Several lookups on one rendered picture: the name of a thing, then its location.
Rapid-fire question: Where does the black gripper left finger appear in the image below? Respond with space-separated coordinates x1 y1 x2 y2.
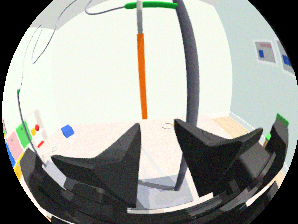
51 123 142 208

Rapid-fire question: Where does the blue rectangular block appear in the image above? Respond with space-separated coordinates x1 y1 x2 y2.
61 124 74 139

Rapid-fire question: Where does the orange handle with grey loop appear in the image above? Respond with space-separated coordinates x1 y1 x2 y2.
136 0 148 119

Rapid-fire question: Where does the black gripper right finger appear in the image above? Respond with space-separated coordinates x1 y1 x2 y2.
173 119 263 197

